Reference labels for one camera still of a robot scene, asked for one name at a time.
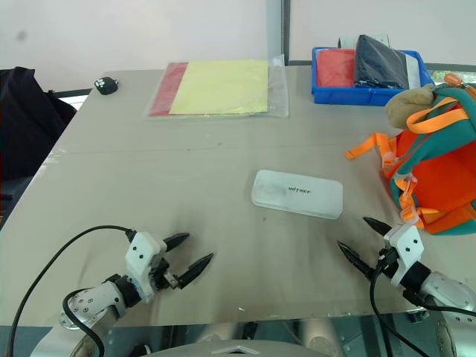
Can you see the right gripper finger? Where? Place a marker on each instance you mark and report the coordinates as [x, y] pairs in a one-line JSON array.
[[357, 258], [377, 225]]

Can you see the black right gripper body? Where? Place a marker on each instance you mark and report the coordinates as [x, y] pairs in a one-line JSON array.
[[388, 262]]

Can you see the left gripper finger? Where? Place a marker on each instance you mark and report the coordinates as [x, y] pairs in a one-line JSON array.
[[194, 270], [175, 240]]

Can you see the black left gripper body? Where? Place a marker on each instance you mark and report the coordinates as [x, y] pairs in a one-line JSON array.
[[160, 277]]

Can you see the orange and teal backpack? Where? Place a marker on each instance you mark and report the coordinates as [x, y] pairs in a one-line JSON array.
[[439, 175]]

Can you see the white rectangular case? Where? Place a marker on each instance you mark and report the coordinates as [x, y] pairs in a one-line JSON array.
[[297, 193]]

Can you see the silver robot torso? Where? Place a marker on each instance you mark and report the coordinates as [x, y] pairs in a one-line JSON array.
[[238, 351]]

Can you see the blue plastic bin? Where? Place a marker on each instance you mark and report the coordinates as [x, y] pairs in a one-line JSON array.
[[349, 94]]

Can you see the red paper sheet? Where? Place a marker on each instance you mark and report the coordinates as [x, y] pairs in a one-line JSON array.
[[167, 91]]

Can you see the yellow paper sheet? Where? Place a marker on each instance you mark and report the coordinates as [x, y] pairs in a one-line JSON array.
[[223, 87]]

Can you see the dark navy fabric bag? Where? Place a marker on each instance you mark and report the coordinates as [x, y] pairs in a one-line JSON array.
[[377, 63]]

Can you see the red fabric bag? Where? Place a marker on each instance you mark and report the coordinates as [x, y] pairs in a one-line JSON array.
[[334, 68]]

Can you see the clear plastic sleeve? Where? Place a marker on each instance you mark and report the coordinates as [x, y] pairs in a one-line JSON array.
[[279, 89]]

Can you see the black paw print pouch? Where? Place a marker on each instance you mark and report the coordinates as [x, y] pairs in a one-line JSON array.
[[106, 86]]

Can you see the black cloth on chair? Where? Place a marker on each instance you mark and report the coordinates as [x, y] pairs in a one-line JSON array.
[[26, 126]]

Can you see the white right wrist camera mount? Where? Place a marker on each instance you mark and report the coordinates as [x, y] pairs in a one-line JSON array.
[[407, 245]]

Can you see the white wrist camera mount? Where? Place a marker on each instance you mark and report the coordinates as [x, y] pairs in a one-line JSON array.
[[407, 245], [140, 256]]

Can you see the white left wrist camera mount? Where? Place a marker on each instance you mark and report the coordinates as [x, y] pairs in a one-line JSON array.
[[140, 256]]

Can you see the grey window frame post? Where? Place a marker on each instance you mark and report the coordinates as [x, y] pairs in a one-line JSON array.
[[278, 29]]

